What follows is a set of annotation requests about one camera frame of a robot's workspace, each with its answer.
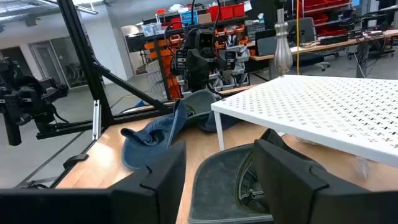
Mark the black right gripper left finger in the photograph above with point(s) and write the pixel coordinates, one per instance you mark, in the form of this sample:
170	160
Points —
93	207

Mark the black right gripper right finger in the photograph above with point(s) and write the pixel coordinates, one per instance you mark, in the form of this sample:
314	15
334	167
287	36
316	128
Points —
311	202

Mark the dark green cap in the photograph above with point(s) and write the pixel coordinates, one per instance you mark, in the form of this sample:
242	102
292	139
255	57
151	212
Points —
199	104

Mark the blue denim cap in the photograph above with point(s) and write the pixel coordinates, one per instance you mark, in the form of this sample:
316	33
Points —
146	146

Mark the green cap with pale stitching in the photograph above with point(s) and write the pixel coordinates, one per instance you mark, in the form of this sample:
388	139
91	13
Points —
214	186

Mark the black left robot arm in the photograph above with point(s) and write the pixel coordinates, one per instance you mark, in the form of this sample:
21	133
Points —
200	82

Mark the black rack with orange bins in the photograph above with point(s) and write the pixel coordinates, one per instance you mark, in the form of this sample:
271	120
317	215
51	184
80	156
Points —
160	62

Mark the brown cardboard box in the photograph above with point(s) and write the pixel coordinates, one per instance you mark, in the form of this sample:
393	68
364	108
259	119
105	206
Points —
204	18

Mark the blue cardboard box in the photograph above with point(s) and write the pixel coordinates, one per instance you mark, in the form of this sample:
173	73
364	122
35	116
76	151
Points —
189	18

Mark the black table clamp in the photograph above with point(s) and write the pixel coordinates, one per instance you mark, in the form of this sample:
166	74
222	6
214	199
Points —
74	160

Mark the large red plastic bin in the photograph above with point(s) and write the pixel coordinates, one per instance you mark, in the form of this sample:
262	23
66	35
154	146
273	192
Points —
220	13

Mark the clear plastic box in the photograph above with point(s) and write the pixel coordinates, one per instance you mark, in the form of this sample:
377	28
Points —
151	29

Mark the small red plastic bin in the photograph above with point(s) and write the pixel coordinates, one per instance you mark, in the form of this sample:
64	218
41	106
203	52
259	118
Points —
238	10

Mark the black laptop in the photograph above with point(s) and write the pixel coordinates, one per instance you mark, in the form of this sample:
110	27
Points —
265	46

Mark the blue plastic crate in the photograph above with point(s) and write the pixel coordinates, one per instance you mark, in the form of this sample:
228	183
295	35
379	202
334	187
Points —
140	104

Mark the table lamp with white shade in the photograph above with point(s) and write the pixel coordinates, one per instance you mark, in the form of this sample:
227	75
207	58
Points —
283	49

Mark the white perforated metal shelf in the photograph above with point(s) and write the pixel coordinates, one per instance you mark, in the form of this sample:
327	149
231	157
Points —
311	109

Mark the grey office chair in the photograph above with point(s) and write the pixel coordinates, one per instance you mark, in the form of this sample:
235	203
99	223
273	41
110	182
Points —
306	29

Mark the shelf rack with red bins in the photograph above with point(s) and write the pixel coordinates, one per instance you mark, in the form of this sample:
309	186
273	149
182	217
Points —
314	4

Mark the black keyboard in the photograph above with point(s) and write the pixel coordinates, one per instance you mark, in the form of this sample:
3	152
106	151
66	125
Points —
334	40

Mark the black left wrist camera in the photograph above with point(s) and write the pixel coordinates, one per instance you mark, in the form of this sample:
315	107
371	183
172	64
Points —
205	39

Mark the silver metal bracket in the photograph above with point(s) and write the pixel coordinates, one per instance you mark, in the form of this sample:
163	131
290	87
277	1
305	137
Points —
96	121

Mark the black aluminium frame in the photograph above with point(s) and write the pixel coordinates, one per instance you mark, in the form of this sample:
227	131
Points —
84	62

